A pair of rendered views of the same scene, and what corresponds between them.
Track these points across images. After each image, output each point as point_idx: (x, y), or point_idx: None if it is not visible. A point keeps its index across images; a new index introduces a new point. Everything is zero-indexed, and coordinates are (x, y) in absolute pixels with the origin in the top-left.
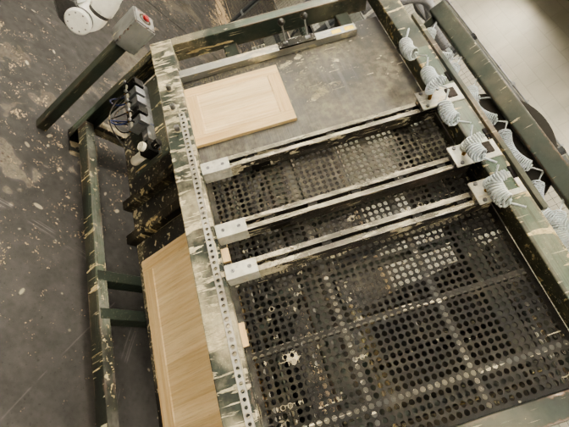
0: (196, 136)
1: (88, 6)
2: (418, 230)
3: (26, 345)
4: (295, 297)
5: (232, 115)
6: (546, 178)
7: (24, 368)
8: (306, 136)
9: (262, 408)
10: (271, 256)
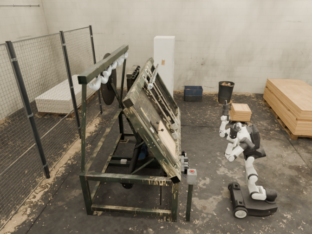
0: (175, 145)
1: (224, 130)
2: None
3: (188, 164)
4: None
5: (169, 139)
6: None
7: (188, 161)
8: (164, 113)
9: (175, 112)
10: (173, 115)
